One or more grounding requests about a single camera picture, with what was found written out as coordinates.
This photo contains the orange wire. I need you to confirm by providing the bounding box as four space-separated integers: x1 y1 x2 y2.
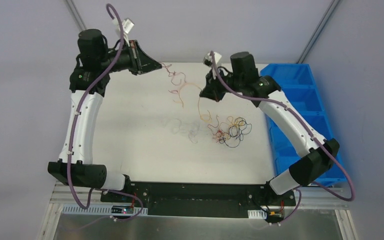
160 62 212 122

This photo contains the coloured wire bundle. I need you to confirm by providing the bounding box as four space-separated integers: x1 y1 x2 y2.
207 114 253 149

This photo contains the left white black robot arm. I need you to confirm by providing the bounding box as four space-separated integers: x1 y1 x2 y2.
47 29 162 203

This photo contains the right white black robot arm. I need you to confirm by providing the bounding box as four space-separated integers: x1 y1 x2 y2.
199 51 340 205

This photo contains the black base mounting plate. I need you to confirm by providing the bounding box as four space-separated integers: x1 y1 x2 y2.
100 181 297 218

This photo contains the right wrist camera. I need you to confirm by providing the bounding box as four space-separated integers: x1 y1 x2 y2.
203 51 217 68

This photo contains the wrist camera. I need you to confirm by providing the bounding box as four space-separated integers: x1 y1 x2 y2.
111 18 135 35
203 51 217 68

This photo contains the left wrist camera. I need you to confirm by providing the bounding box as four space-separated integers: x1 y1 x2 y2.
111 18 135 35

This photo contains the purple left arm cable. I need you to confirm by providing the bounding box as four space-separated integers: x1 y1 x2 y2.
66 3 144 223

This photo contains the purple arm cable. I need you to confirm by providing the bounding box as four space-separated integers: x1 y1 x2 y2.
209 50 357 227
66 3 144 223

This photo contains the aluminium frame rail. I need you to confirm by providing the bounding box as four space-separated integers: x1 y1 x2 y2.
49 181 349 210

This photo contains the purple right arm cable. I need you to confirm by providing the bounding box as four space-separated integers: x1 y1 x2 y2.
209 50 357 227

